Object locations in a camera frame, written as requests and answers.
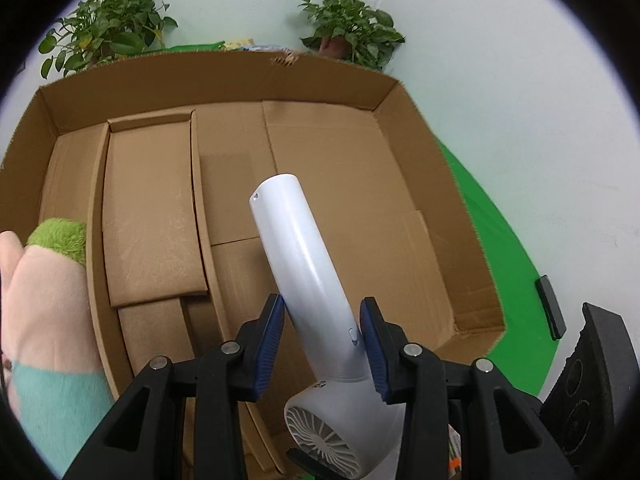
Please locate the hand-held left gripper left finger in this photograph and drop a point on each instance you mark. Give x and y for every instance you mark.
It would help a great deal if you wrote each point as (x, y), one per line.
(270, 342)

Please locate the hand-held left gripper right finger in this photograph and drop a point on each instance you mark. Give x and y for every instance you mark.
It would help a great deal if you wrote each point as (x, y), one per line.
(373, 347)

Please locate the white hair dryer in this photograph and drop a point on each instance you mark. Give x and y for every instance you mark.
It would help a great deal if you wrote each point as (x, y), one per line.
(300, 260)

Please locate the brown cardboard box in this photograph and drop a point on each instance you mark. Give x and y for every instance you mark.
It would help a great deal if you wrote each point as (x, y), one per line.
(350, 185)

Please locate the pink plush pig toy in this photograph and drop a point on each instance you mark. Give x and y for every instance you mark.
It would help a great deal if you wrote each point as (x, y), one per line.
(45, 310)

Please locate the black rectangular block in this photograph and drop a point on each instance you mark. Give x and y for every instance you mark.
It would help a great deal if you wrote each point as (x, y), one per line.
(551, 307)

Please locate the orange and white packet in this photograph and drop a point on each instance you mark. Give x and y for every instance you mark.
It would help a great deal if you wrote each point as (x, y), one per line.
(453, 452)

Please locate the green tablecloth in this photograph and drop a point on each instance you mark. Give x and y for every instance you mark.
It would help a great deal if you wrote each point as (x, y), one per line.
(495, 240)

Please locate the pale blue packet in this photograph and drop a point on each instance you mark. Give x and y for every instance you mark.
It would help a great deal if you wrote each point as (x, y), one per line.
(267, 48)

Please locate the yellow patterned packet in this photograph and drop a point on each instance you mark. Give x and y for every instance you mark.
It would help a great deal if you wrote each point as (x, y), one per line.
(237, 45)

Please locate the small green potted plant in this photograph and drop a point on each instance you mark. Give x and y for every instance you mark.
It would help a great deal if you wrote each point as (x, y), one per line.
(350, 20)

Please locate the large green potted plant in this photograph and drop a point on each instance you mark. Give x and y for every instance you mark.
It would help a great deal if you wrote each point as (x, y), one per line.
(110, 25)

